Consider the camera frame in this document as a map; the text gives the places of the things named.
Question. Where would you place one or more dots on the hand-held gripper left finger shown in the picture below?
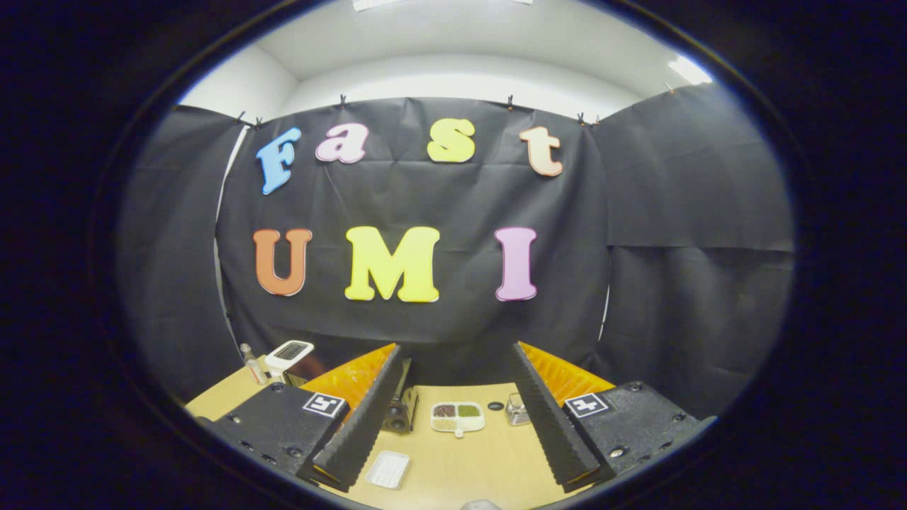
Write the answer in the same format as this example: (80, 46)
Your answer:
(361, 425)

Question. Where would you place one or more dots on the small glass bottle orange label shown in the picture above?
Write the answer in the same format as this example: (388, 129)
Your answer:
(253, 368)

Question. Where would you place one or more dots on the black backdrop cloth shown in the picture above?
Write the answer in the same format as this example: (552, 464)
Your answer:
(425, 191)

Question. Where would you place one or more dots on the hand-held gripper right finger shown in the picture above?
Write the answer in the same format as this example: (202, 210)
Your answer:
(553, 425)

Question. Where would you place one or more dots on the white ribbed tray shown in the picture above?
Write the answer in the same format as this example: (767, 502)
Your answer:
(387, 469)

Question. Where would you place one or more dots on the white toaster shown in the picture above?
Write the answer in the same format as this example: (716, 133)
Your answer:
(278, 363)

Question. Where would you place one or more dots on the black toaster oven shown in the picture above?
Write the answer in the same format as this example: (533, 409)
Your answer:
(400, 411)

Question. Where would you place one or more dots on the white divided dish of grains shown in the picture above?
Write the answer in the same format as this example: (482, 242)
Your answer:
(457, 423)

